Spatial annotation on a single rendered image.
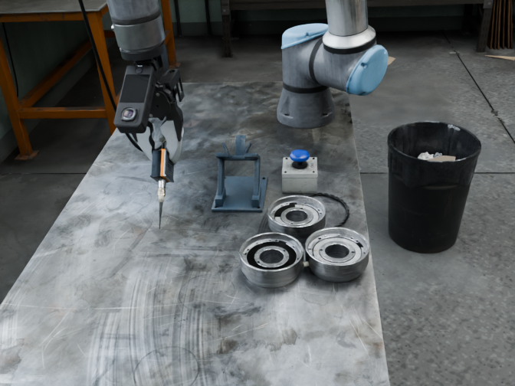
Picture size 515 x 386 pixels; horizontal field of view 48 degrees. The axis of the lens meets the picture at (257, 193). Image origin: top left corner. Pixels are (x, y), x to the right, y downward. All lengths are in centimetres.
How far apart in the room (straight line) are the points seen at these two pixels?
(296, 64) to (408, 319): 104
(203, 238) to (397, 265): 133
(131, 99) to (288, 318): 41
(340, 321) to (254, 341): 13
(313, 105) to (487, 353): 102
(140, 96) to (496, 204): 206
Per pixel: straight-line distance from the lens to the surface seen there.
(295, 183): 117
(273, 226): 104
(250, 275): 94
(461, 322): 211
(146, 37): 93
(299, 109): 144
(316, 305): 92
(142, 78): 94
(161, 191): 101
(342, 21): 128
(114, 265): 105
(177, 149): 101
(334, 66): 132
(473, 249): 244
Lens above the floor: 142
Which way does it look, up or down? 32 degrees down
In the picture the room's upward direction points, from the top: 3 degrees counter-clockwise
